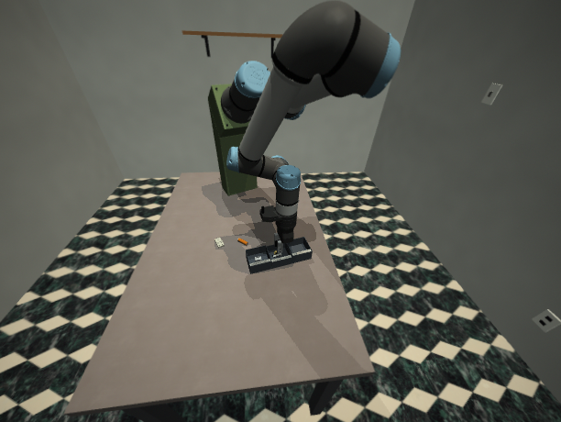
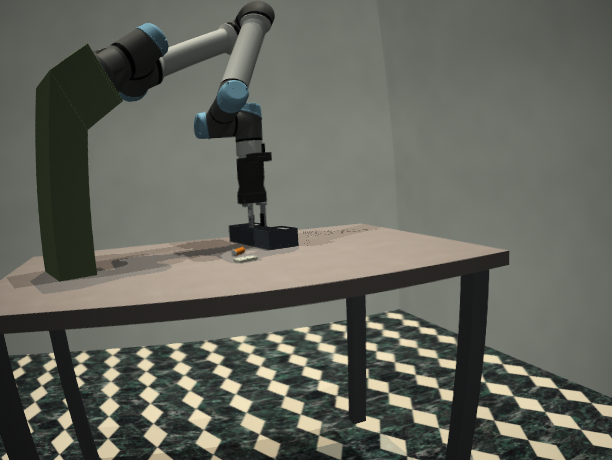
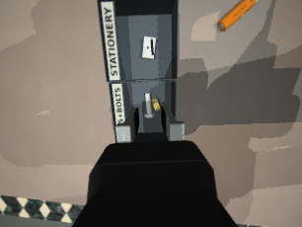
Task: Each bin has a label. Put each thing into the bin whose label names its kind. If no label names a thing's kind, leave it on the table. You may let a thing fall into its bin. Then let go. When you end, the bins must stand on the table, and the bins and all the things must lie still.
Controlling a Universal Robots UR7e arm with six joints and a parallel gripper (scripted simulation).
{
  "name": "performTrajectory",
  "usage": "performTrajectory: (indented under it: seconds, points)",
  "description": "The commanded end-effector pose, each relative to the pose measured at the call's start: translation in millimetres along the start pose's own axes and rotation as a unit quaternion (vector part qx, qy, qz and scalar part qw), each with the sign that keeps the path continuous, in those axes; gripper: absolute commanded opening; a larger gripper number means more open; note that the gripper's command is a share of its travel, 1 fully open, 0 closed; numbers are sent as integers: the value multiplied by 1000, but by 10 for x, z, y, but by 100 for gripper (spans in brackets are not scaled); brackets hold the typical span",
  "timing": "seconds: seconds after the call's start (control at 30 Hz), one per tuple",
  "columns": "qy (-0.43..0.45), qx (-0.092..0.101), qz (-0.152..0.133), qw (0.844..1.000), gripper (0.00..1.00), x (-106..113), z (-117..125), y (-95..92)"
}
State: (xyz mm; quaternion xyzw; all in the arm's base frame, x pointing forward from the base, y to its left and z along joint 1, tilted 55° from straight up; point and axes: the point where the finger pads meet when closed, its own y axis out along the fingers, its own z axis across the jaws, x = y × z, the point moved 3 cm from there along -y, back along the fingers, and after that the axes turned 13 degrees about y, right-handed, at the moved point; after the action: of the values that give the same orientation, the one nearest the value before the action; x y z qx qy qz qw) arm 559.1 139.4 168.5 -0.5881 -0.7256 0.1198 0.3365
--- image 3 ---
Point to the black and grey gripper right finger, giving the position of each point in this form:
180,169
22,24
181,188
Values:
175,130

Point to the orange aa battery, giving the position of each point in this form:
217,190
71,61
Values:
235,14

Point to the white bolt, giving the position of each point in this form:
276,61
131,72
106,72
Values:
148,106

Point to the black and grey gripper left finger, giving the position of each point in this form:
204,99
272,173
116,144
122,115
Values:
126,131

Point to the brass hex nut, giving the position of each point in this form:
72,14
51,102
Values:
156,104

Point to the dark grey rack of bins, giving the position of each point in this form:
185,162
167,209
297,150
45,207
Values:
123,26

